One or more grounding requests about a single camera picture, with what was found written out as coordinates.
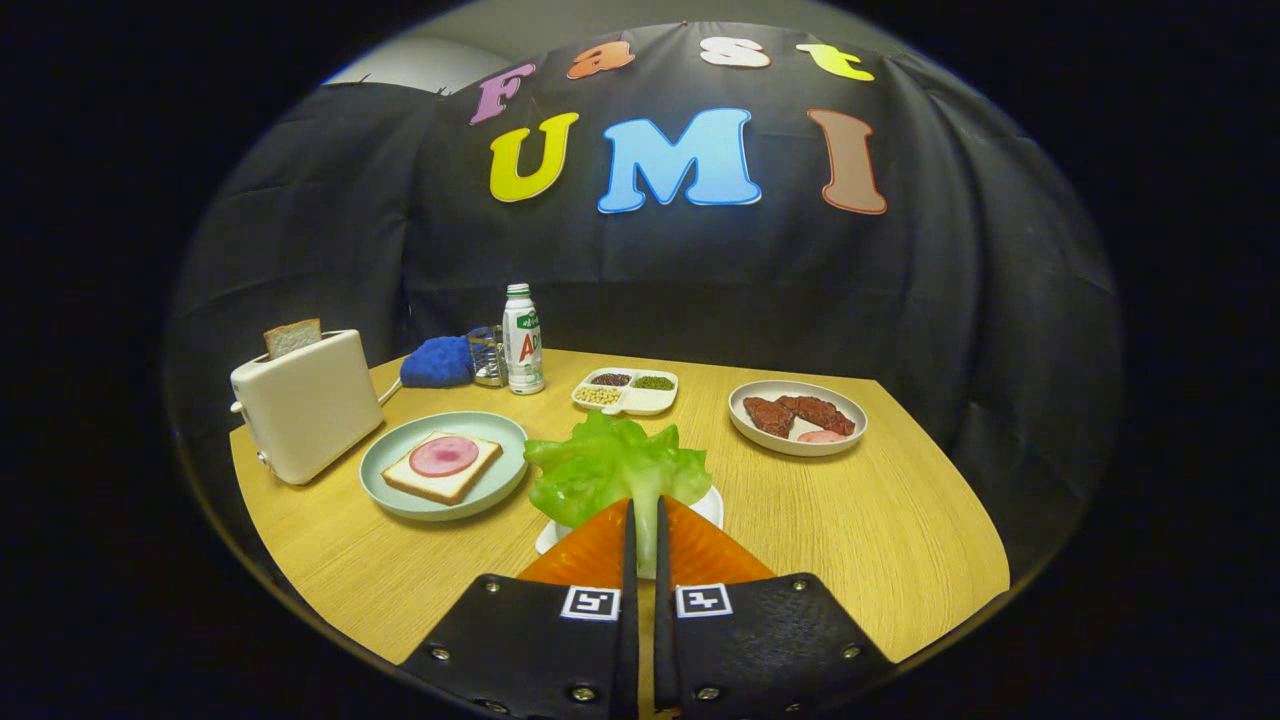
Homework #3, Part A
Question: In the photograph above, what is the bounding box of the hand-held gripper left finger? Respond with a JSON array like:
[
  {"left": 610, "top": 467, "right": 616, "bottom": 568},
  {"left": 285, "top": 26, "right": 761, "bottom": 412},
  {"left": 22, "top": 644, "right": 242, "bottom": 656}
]
[{"left": 400, "top": 497, "right": 641, "bottom": 720}]

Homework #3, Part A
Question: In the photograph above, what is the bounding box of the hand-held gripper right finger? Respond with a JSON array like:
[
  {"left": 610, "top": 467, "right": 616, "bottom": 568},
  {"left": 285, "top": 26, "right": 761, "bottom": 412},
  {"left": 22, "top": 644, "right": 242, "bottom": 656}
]
[{"left": 652, "top": 495, "right": 898, "bottom": 720}]

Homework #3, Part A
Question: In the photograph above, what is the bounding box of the green lettuce leaf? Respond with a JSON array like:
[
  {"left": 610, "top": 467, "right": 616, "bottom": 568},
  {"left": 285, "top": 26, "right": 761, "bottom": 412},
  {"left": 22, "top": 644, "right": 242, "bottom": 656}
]
[{"left": 524, "top": 410, "right": 714, "bottom": 571}]

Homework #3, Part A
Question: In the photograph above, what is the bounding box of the toasted bread slice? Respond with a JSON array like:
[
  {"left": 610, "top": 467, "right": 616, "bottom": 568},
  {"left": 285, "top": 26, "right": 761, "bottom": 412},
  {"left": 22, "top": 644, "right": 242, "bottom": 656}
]
[{"left": 263, "top": 318, "right": 324, "bottom": 361}]

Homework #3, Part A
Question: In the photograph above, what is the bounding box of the white square plate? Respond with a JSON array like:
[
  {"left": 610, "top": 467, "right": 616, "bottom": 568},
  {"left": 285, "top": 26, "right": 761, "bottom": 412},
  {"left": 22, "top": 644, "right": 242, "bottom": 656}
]
[{"left": 535, "top": 485, "right": 725, "bottom": 581}]

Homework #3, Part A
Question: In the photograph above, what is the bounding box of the beige meat plate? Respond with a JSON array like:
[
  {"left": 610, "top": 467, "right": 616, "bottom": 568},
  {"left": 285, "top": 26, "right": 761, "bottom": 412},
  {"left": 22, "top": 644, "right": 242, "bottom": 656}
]
[{"left": 728, "top": 380, "right": 869, "bottom": 458}]

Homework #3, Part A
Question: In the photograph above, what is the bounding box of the white divided bean dish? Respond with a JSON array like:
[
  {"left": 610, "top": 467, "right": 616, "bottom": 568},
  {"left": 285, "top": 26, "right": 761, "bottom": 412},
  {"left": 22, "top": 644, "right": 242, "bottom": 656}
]
[{"left": 571, "top": 367, "right": 680, "bottom": 417}]

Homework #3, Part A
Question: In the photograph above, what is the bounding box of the white bread slice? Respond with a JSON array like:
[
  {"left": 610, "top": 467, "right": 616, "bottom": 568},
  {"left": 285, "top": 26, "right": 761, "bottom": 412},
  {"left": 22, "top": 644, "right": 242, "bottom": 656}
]
[{"left": 381, "top": 431, "right": 504, "bottom": 506}]

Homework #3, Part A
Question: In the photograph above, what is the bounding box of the brown meat piece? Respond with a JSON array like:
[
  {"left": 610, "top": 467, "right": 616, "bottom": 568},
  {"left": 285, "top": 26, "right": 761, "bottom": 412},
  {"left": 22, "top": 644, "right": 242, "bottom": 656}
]
[
  {"left": 743, "top": 396, "right": 796, "bottom": 438},
  {"left": 778, "top": 395, "right": 857, "bottom": 437}
]

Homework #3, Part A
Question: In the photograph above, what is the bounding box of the pink ham slice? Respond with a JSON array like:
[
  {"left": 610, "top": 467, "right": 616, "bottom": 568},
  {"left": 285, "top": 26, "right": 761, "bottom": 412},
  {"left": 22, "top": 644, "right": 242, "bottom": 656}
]
[{"left": 408, "top": 435, "right": 481, "bottom": 479}]

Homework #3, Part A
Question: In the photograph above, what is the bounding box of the pale green round plate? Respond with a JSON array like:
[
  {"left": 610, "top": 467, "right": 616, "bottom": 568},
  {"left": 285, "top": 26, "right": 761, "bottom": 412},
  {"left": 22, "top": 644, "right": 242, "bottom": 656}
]
[{"left": 359, "top": 411, "right": 530, "bottom": 523}]

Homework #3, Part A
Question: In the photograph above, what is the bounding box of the white drink bottle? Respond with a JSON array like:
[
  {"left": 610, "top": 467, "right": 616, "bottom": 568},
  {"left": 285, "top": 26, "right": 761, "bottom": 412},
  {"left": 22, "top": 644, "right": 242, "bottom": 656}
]
[{"left": 502, "top": 283, "right": 547, "bottom": 396}]

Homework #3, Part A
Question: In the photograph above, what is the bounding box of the blue oven mitt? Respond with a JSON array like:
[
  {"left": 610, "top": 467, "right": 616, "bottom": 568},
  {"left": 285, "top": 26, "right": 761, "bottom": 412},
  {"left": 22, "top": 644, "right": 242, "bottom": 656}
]
[{"left": 400, "top": 335, "right": 477, "bottom": 389}]

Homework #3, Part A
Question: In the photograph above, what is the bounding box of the black backdrop cloth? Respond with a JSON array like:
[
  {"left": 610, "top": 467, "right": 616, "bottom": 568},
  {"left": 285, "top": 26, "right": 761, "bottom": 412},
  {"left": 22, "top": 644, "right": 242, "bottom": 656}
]
[{"left": 165, "top": 20, "right": 1121, "bottom": 591}]

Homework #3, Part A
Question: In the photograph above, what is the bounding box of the white toaster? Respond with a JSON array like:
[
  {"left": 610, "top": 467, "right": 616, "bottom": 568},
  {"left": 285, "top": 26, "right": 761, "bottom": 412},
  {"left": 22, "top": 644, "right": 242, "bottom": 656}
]
[{"left": 230, "top": 329, "right": 385, "bottom": 487}]

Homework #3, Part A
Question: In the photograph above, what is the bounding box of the wire chopstick holder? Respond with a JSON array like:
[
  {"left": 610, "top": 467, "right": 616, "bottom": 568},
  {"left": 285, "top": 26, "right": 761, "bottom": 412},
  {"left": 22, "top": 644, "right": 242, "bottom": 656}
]
[{"left": 467, "top": 325, "right": 509, "bottom": 389}]

